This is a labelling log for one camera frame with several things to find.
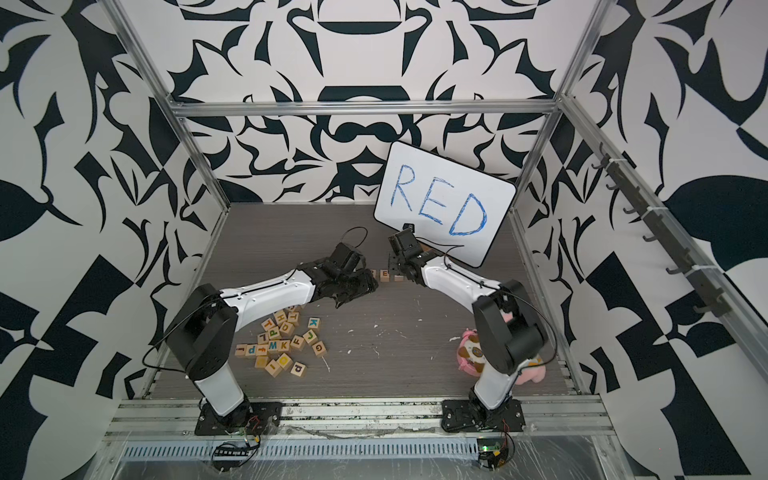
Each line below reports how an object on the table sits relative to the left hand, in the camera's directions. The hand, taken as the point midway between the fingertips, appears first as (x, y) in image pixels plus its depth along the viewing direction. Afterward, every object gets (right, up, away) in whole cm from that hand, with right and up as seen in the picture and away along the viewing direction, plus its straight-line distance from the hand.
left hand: (373, 281), depth 89 cm
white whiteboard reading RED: (+25, +22, +4) cm, 33 cm away
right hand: (+7, +7, +5) cm, 11 cm away
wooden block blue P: (-19, -21, -9) cm, 30 cm away
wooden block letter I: (-26, -21, -9) cm, 35 cm away
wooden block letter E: (+3, 0, +8) cm, 8 cm away
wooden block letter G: (-15, -18, -6) cm, 24 cm away
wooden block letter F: (-21, -16, -5) cm, 27 cm away
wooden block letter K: (-24, -17, -6) cm, 30 cm away
